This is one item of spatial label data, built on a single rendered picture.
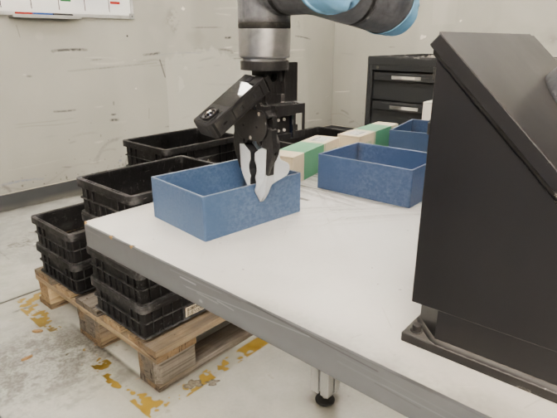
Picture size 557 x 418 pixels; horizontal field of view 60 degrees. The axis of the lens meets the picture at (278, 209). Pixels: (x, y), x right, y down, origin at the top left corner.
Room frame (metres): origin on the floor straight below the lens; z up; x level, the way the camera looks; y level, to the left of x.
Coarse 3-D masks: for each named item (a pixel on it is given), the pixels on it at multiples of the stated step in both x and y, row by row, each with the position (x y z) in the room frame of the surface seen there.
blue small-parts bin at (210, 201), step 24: (192, 168) 0.82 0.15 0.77; (216, 168) 0.85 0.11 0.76; (240, 168) 0.89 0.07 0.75; (168, 192) 0.73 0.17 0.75; (192, 192) 0.68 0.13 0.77; (216, 192) 0.85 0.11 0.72; (240, 192) 0.70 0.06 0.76; (288, 192) 0.77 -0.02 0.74; (168, 216) 0.73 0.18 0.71; (192, 216) 0.68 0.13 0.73; (216, 216) 0.67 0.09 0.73; (240, 216) 0.70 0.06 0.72; (264, 216) 0.74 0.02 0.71
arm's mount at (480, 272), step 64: (448, 64) 0.40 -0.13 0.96; (512, 64) 0.47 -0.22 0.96; (448, 128) 0.40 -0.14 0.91; (512, 128) 0.36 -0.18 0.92; (448, 192) 0.40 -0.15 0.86; (512, 192) 0.36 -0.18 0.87; (448, 256) 0.39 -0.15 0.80; (512, 256) 0.36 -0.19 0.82; (448, 320) 0.39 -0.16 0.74; (512, 320) 0.35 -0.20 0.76; (512, 384) 0.34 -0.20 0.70
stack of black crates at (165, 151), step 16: (192, 128) 2.24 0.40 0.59; (128, 144) 1.92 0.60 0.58; (144, 144) 1.87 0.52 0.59; (160, 144) 2.09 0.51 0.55; (176, 144) 2.15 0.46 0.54; (192, 144) 1.87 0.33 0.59; (208, 144) 1.92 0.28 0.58; (224, 144) 2.00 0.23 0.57; (128, 160) 1.95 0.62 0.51; (144, 160) 1.88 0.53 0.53; (208, 160) 1.92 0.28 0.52; (224, 160) 2.00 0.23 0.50
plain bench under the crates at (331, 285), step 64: (320, 192) 0.90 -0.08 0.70; (128, 256) 0.65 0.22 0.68; (192, 256) 0.61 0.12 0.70; (256, 256) 0.61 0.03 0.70; (320, 256) 0.61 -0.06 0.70; (384, 256) 0.61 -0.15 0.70; (256, 320) 0.47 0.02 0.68; (320, 320) 0.45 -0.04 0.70; (384, 320) 0.45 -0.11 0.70; (320, 384) 1.13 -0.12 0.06; (384, 384) 0.37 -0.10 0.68; (448, 384) 0.35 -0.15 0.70
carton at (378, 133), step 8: (360, 128) 1.28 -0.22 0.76; (368, 128) 1.28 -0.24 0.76; (376, 128) 1.28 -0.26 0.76; (384, 128) 1.28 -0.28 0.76; (392, 128) 1.32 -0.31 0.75; (344, 136) 1.18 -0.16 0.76; (352, 136) 1.17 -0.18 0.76; (360, 136) 1.17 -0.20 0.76; (368, 136) 1.20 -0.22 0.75; (376, 136) 1.24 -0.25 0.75; (384, 136) 1.28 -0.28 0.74; (344, 144) 1.18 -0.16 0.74; (376, 144) 1.24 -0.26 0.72; (384, 144) 1.28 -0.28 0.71
